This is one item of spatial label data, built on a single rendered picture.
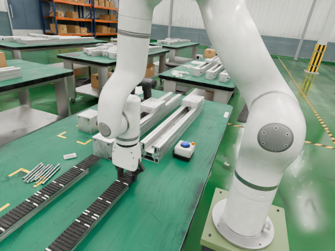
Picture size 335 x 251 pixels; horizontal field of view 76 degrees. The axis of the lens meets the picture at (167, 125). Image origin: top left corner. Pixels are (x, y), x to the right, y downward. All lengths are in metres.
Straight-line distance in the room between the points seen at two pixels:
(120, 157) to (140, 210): 0.19
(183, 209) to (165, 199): 0.08
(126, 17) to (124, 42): 0.06
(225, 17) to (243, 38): 0.06
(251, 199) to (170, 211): 0.28
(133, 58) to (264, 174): 0.45
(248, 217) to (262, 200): 0.07
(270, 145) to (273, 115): 0.06
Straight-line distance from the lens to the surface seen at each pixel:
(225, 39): 0.52
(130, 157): 0.76
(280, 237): 0.80
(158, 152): 0.96
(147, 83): 1.50
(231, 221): 0.73
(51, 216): 0.82
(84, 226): 0.72
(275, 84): 0.60
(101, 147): 1.00
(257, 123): 0.48
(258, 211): 0.68
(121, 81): 0.62
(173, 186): 0.88
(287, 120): 0.48
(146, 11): 0.61
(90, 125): 1.21
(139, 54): 0.62
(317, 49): 10.79
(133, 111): 0.68
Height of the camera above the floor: 1.36
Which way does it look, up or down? 26 degrees down
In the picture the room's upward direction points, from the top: 6 degrees clockwise
